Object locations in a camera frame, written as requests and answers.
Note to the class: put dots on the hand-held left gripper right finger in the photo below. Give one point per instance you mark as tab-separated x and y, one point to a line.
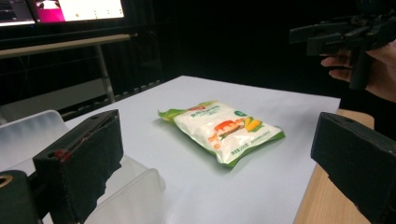
361	158

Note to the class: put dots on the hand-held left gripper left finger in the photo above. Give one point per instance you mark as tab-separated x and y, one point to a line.
84	152

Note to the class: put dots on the green and white food packet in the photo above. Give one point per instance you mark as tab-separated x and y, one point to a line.
224	130

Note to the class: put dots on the translucent plastic container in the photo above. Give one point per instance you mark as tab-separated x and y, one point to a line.
25	137

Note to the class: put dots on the desk with metal leg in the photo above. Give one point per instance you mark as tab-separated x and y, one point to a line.
62	45

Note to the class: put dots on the white table sheet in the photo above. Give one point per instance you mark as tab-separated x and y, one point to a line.
193	193

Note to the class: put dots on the bright white-screen monitor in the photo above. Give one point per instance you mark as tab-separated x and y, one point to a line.
90	9

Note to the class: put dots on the dark-screen monitor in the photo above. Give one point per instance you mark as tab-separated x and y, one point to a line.
15	12

